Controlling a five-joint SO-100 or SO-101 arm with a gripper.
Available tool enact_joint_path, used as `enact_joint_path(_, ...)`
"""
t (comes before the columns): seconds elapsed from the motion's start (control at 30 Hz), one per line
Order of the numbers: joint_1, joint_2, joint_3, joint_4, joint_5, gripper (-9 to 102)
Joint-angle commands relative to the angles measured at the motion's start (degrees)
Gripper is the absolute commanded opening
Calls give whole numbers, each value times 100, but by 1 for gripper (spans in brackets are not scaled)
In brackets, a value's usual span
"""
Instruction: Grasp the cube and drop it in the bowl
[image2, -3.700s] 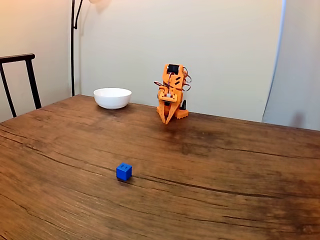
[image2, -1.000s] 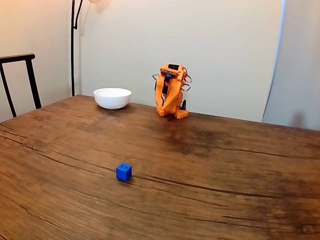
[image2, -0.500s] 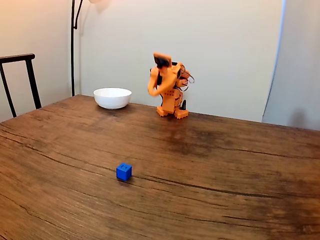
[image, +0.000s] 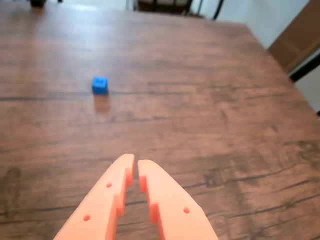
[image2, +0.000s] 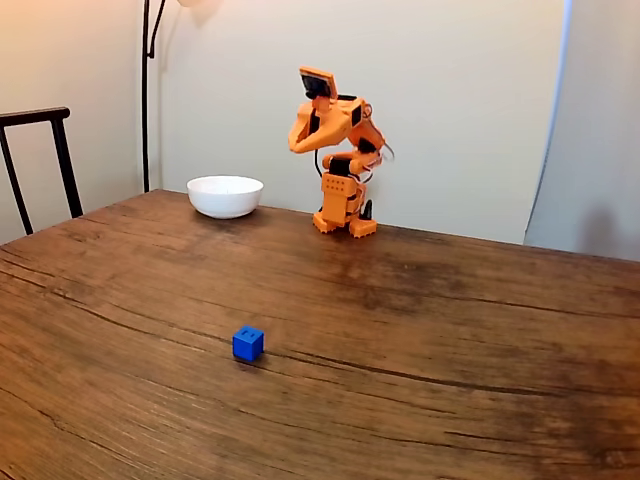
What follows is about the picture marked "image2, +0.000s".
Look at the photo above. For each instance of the blue cube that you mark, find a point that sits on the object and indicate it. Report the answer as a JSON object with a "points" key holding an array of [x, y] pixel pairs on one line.
{"points": [[247, 345]]}

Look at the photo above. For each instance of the white bowl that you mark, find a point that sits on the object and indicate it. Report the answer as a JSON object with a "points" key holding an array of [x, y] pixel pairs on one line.
{"points": [[225, 197]]}

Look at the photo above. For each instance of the black table clamp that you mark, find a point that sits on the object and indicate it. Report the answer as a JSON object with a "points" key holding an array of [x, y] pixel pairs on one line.
{"points": [[369, 210]]}

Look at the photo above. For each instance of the white backdrop panel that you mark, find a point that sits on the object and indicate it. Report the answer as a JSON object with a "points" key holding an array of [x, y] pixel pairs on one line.
{"points": [[450, 75]]}

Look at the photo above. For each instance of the black floor lamp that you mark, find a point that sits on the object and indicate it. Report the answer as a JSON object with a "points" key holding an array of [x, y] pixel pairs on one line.
{"points": [[145, 125]]}

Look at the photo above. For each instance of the black chair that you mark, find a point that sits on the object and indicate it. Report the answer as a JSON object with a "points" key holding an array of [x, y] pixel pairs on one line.
{"points": [[60, 150]]}

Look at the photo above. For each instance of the small camera module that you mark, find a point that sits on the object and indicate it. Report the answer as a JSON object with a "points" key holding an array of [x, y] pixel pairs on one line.
{"points": [[316, 82]]}

